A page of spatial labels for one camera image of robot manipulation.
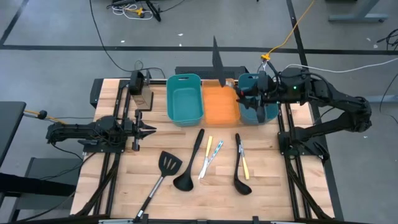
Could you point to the black box device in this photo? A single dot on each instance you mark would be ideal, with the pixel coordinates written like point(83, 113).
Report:
point(136, 82)

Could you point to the black side table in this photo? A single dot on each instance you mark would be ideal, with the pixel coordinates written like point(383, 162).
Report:
point(9, 124)

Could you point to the blue-teal plastic bin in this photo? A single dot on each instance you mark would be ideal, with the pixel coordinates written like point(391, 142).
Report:
point(245, 116)

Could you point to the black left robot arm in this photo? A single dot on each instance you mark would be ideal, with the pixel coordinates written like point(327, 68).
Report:
point(77, 129)

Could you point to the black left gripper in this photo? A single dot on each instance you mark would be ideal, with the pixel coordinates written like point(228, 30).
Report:
point(132, 130)

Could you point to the black perforated computer case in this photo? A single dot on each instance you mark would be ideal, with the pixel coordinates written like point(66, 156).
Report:
point(192, 73)

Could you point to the green-teal plastic bin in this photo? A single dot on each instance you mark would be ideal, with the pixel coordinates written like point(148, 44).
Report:
point(185, 102)

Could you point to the black tripod leg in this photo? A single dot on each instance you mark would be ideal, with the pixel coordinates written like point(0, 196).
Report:
point(154, 12)

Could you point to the black plastic ladle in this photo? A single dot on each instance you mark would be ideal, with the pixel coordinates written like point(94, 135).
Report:
point(183, 183)

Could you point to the grey desk leg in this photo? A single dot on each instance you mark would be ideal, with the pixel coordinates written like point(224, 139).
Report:
point(382, 99)
point(357, 18)

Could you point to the black beam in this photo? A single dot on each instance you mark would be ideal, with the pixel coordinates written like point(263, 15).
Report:
point(31, 185)

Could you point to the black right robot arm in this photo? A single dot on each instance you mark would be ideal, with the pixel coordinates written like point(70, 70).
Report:
point(335, 90)

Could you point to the black ladle with white label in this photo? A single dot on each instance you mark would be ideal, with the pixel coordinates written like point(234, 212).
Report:
point(244, 188)

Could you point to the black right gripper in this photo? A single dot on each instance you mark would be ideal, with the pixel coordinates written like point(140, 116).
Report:
point(270, 90)

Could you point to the black aluminium rail frame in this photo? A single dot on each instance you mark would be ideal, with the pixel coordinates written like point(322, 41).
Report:
point(110, 202)
point(302, 186)

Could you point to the orange translucent plastic tray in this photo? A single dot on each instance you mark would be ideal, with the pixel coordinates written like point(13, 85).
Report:
point(217, 105)

